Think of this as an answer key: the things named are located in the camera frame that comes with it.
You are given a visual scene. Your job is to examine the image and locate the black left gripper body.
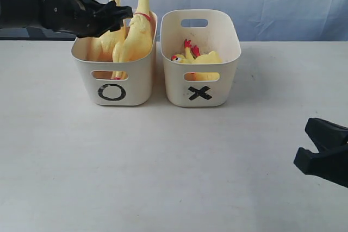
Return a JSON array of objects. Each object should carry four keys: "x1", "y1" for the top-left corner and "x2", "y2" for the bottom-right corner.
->
[{"x1": 39, "y1": 0, "x2": 114, "y2": 38}]

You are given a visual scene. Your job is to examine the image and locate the yellow rubber chicken front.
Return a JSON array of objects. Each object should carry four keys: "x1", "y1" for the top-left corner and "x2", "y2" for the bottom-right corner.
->
[{"x1": 110, "y1": 0, "x2": 157, "y2": 80}]

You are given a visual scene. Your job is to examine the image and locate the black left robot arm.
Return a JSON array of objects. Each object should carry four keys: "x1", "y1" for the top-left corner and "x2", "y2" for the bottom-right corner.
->
[{"x1": 1, "y1": 0, "x2": 133, "y2": 38}]

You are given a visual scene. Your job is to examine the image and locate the cream bin with O mark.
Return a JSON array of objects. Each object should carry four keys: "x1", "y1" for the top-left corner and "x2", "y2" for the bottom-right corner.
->
[{"x1": 71, "y1": 9, "x2": 158, "y2": 106}]

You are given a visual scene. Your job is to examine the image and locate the cream bin with X mark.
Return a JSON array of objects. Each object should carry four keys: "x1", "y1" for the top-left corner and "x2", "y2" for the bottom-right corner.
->
[{"x1": 160, "y1": 9, "x2": 241, "y2": 107}]

